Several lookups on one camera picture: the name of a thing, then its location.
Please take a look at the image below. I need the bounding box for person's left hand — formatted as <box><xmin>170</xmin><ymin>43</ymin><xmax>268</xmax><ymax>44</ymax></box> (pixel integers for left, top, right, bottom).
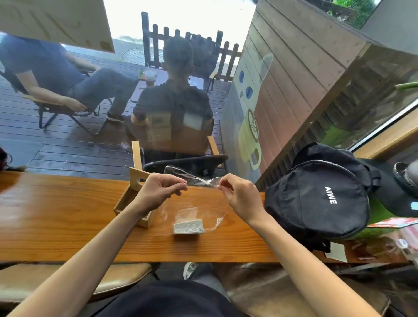
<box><xmin>133</xmin><ymin>173</ymin><xmax>189</xmax><ymax>215</ymax></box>

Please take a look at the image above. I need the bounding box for person's right hand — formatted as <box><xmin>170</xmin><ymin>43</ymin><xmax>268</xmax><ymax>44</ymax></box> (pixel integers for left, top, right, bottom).
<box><xmin>218</xmin><ymin>173</ymin><xmax>268</xmax><ymax>226</ymax></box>

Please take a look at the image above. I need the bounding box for clear plastic bag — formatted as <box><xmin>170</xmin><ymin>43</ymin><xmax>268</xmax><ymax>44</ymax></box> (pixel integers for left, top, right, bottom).
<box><xmin>156</xmin><ymin>165</ymin><xmax>233</xmax><ymax>236</ymax></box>

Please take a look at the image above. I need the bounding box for person's right forearm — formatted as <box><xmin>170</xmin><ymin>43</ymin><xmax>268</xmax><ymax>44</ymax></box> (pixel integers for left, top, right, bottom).
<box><xmin>248</xmin><ymin>212</ymin><xmax>381</xmax><ymax>317</ymax></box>

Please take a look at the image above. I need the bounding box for person's left forearm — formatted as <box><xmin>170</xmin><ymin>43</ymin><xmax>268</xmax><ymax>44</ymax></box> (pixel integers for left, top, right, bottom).
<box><xmin>7</xmin><ymin>202</ymin><xmax>154</xmax><ymax>317</ymax></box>

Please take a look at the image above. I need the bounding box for wooden folding chair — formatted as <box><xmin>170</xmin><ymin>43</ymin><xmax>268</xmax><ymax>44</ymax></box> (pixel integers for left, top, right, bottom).
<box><xmin>131</xmin><ymin>135</ymin><xmax>228</xmax><ymax>178</ymax></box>

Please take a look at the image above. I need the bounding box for stack of white napkins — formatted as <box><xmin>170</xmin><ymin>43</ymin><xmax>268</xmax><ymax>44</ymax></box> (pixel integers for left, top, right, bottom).
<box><xmin>173</xmin><ymin>219</ymin><xmax>205</xmax><ymax>236</ymax></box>

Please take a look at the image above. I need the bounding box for wooden napkin box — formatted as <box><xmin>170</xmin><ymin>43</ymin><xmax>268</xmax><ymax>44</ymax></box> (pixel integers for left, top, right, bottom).
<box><xmin>113</xmin><ymin>167</ymin><xmax>158</xmax><ymax>229</ymax></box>

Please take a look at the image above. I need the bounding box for person's white shoe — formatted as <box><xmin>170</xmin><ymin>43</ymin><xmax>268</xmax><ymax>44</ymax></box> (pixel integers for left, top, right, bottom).
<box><xmin>183</xmin><ymin>262</ymin><xmax>199</xmax><ymax>281</ymax></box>

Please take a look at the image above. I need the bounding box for black backpack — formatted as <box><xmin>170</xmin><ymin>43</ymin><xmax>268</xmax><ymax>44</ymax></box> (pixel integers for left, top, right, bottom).
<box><xmin>264</xmin><ymin>142</ymin><xmax>382</xmax><ymax>253</ymax></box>

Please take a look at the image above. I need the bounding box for person's dark clothing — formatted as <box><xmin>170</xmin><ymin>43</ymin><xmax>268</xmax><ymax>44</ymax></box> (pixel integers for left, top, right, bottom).
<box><xmin>95</xmin><ymin>264</ymin><xmax>244</xmax><ymax>317</ymax></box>

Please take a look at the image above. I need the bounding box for brown cushioned stool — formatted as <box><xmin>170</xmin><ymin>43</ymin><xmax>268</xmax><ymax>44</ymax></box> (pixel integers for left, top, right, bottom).
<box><xmin>214</xmin><ymin>262</ymin><xmax>391</xmax><ymax>317</ymax></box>

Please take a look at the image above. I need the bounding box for black mesh chair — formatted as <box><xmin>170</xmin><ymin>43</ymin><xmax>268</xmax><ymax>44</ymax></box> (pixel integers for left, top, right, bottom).
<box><xmin>189</xmin><ymin>33</ymin><xmax>220</xmax><ymax>93</ymax></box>

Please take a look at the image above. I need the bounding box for tan cushioned stool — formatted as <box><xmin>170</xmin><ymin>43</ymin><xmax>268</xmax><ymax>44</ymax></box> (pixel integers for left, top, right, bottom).
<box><xmin>0</xmin><ymin>262</ymin><xmax>153</xmax><ymax>302</ymax></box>

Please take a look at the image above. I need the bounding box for dark wooden picket fence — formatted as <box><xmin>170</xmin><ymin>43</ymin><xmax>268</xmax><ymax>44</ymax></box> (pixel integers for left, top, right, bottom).
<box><xmin>141</xmin><ymin>11</ymin><xmax>242</xmax><ymax>82</ymax></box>

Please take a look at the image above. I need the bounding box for black metal folding chair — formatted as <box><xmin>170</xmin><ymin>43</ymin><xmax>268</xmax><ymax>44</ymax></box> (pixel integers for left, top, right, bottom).
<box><xmin>0</xmin><ymin>69</ymin><xmax>113</xmax><ymax>136</ymax></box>

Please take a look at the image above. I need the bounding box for red printed leaflet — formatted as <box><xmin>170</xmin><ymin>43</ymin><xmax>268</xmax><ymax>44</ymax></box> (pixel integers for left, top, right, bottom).
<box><xmin>367</xmin><ymin>217</ymin><xmax>418</xmax><ymax>228</ymax></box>

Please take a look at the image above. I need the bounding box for wooden planter wall with mural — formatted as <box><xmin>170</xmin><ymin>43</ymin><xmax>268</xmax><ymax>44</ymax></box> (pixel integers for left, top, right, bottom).
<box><xmin>219</xmin><ymin>0</ymin><xmax>379</xmax><ymax>187</ymax></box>

